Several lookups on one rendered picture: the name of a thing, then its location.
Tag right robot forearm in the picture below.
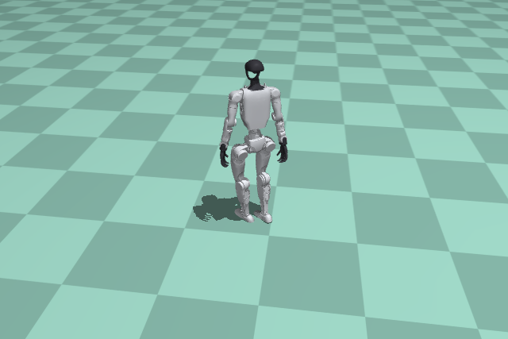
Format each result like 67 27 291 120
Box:
275 112 287 143

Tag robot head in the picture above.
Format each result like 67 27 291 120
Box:
244 60 264 91

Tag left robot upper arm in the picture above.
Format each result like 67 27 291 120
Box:
227 90 243 127

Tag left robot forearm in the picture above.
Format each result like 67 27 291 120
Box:
220 117 233 148

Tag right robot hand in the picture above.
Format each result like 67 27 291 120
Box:
277 137 287 163

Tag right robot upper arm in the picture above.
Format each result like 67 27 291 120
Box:
269 87 283 121

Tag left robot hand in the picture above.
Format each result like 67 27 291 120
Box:
220 144 229 168

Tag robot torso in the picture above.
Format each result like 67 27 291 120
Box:
239 83 271 153

